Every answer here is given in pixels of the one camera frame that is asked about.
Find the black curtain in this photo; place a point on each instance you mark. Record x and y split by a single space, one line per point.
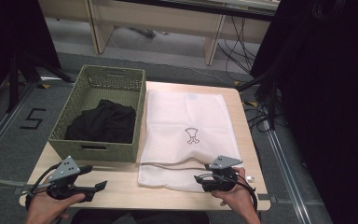
9 37
329 93

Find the metal floor rail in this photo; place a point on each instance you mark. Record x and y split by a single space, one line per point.
287 174
3 124

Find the person's right hand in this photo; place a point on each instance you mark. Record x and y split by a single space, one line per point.
239 197

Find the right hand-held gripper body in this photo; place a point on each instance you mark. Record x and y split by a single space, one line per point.
223 162

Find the person's left hand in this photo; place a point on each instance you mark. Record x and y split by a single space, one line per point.
43 210

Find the black tripod stand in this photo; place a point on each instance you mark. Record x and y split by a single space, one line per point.
14 81

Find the black metal stand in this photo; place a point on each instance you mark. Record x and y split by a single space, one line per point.
272 93

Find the grey power strip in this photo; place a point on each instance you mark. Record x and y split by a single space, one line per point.
143 32

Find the black cloth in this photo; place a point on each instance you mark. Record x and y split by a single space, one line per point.
105 123

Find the green woven basket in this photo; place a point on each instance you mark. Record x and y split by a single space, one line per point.
74 150

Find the wooden desk frame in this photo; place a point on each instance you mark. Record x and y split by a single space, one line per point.
155 18

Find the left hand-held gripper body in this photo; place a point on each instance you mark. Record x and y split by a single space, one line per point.
64 170

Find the white mesh laundry bag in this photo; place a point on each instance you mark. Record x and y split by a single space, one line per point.
183 112

